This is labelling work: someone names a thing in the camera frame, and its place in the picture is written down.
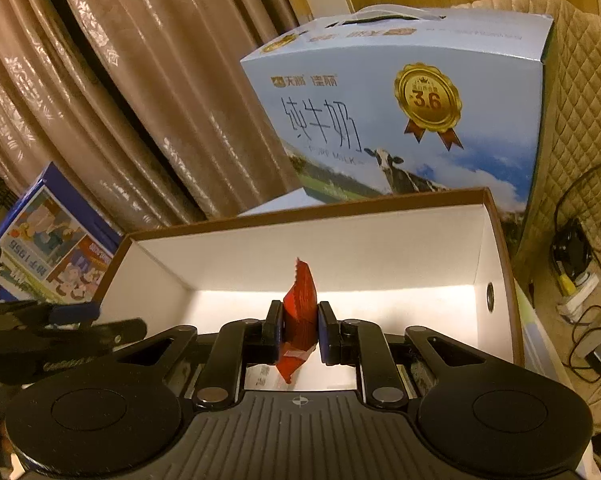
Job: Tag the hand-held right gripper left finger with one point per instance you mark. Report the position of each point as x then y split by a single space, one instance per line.
275 330

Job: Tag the beige quilted chair cover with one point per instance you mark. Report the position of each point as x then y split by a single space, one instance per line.
580 110

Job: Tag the red candy packet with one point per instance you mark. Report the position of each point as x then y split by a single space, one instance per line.
300 305

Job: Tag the grey power adapter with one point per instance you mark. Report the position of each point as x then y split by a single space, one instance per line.
600 355

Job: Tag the dark blue milk carton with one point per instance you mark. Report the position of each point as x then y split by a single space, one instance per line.
45 230

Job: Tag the beige patterned curtain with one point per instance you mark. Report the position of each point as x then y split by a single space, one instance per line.
130 85

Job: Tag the black power adapter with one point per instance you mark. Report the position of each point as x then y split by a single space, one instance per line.
570 252

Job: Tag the white power strip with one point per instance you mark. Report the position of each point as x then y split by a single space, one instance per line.
578 295

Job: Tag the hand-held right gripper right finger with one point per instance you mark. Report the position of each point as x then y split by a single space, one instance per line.
325 332

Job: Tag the light blue milk carton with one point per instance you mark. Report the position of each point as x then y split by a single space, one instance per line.
380 110

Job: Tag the brown cardboard box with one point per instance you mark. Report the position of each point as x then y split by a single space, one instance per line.
330 250

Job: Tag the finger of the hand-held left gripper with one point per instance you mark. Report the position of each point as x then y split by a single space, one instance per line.
73 312
80 337

